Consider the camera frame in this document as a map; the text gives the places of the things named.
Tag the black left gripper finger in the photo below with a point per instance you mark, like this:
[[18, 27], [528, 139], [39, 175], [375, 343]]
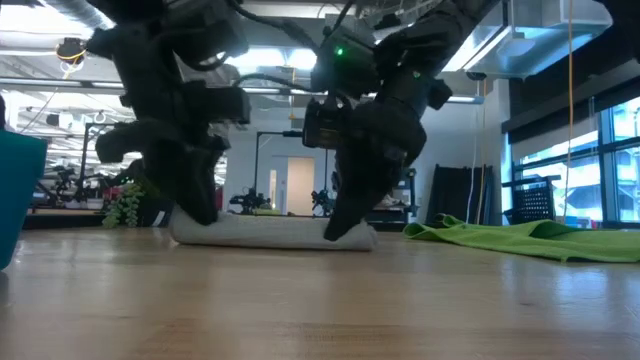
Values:
[[207, 185], [175, 185]]

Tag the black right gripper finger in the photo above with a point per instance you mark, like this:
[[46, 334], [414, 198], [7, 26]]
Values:
[[365, 190]]

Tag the grey microfiber towel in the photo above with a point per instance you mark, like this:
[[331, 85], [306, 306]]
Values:
[[270, 235]]

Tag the green microfiber towel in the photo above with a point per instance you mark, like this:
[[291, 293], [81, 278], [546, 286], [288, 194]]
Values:
[[525, 240]]

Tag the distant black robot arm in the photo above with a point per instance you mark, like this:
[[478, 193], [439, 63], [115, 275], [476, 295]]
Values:
[[322, 200], [249, 201]]

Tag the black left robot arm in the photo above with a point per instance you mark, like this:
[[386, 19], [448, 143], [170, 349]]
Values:
[[150, 30]]

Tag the black monitor on stand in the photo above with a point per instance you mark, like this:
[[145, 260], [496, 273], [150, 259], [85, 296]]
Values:
[[407, 200]]

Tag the potted artificial green plant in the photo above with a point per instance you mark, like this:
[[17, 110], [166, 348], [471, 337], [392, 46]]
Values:
[[122, 207]]

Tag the white door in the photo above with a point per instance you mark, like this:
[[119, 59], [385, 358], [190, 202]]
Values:
[[300, 185]]

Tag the black leaning panel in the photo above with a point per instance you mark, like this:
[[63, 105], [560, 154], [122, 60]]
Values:
[[452, 192]]

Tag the long ceiling light bar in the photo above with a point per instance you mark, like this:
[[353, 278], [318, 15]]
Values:
[[50, 82]]

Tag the teal plastic bin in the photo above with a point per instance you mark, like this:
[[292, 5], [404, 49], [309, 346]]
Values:
[[20, 200]]

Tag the black perforated cart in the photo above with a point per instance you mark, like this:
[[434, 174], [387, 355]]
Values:
[[532, 202]]

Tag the black gantry frame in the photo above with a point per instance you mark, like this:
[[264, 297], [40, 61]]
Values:
[[270, 133]]

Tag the black metal table frame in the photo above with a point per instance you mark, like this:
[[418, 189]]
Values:
[[60, 221]]

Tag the silver rectangular air duct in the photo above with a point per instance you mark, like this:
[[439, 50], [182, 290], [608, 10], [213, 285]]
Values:
[[525, 45]]

